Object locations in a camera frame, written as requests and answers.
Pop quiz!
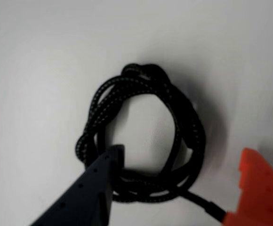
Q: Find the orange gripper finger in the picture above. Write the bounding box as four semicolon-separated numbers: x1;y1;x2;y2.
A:
222;147;273;226

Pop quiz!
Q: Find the dark navy gripper finger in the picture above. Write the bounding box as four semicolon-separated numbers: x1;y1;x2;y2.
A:
29;144;126;226

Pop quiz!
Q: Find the black braided usbc cable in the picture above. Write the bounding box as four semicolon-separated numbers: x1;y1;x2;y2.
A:
74;63;228;223

